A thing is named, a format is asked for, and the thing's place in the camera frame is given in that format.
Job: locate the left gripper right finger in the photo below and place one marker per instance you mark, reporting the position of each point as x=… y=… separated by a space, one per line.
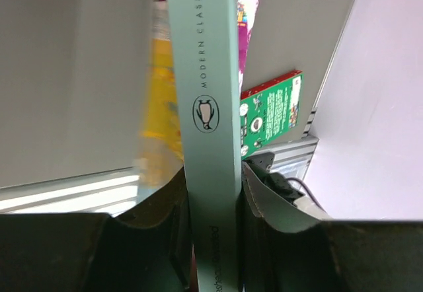
x=287 y=249

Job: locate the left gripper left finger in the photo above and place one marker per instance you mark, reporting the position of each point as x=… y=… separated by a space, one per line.
x=146 y=248

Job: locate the purple cartoon cover book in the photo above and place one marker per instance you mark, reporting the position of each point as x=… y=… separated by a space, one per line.
x=246 y=12

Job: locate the light teal cover book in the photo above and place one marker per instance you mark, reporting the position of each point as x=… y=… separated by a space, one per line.
x=205 y=49

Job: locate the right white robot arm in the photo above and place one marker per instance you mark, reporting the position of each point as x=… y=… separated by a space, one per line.
x=285 y=179

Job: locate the green cover book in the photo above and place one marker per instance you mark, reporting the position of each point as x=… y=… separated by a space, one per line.
x=269 y=110

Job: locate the aluminium mounting rail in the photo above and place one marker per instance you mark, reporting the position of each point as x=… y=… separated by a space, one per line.
x=115 y=192

